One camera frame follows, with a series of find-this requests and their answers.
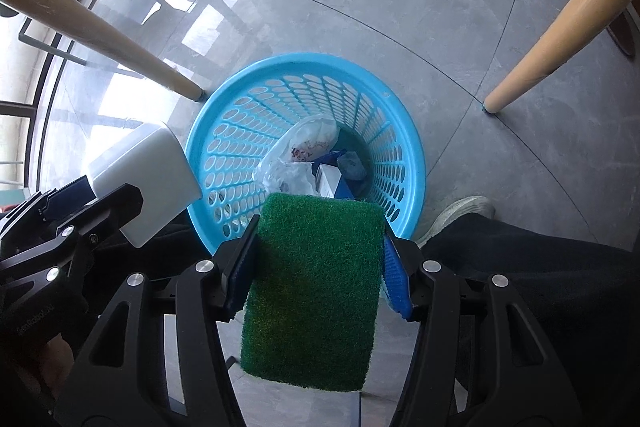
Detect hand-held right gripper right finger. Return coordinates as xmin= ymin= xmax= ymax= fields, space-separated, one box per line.
xmin=382 ymin=232 xmax=586 ymax=427

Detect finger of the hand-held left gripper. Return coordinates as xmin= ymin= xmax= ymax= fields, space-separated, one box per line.
xmin=0 ymin=177 xmax=96 ymax=228
xmin=0 ymin=184 xmax=145 ymax=288

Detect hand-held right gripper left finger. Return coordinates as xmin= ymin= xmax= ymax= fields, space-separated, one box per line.
xmin=55 ymin=215 xmax=261 ymax=427

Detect white plastic box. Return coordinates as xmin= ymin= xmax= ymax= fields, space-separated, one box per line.
xmin=87 ymin=122 xmax=203 ymax=249

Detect green yellow scouring sponge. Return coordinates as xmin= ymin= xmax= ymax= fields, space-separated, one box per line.
xmin=240 ymin=193 xmax=386 ymax=392

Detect blue plastic packaging bag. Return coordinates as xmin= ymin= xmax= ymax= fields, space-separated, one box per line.
xmin=312 ymin=149 xmax=368 ymax=200

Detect white plastic bag red print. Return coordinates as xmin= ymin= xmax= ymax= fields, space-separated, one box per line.
xmin=252 ymin=117 xmax=341 ymax=198

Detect dark grey wrapper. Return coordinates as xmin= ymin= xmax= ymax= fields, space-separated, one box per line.
xmin=336 ymin=152 xmax=368 ymax=180

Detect small white carton box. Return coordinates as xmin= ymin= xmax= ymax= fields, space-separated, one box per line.
xmin=314 ymin=163 xmax=343 ymax=198

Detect blue plastic mesh basket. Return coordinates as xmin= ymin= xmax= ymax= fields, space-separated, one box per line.
xmin=185 ymin=53 xmax=427 ymax=255

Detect person's left hand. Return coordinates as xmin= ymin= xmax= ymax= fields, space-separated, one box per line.
xmin=47 ymin=334 xmax=76 ymax=388

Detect person's grey shoe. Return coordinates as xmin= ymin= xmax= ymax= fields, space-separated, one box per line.
xmin=415 ymin=196 xmax=496 ymax=248

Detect person's dark pants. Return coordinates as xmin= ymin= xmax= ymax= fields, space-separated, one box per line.
xmin=90 ymin=209 xmax=640 ymax=427

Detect round white table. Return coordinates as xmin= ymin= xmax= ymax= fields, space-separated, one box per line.
xmin=0 ymin=0 xmax=640 ymax=115

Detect black window frame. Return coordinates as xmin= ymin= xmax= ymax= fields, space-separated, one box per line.
xmin=0 ymin=7 xmax=66 ymax=188

